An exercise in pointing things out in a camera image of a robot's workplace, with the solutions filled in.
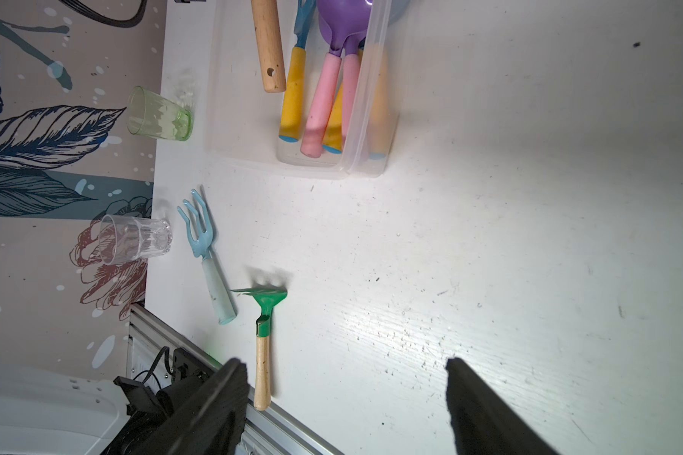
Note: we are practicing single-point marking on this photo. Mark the purple fork pink handle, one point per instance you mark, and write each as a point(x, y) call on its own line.
point(347, 22)
point(351, 73)

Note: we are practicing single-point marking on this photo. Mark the dark green rake wooden handle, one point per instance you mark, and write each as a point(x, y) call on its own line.
point(267, 298)

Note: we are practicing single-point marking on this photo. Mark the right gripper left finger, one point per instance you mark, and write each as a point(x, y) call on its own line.
point(212, 421)

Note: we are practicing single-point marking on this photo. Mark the lime green rake wooden handle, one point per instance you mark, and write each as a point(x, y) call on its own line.
point(269, 45)

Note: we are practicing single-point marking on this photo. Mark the clear plastic storage box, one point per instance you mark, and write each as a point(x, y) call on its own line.
point(243, 119)

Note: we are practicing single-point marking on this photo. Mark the clear glass cup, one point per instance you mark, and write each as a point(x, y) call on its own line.
point(125, 239)

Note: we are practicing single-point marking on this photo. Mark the light blue fork pale handle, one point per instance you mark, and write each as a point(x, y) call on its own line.
point(200, 235)

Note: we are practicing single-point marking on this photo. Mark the blue fork rake yellow handle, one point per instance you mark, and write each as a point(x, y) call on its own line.
point(292, 112)

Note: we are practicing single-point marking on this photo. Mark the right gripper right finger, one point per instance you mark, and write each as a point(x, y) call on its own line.
point(482, 422)

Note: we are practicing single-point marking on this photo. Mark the green plastic cup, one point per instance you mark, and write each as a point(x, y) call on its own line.
point(149, 114)

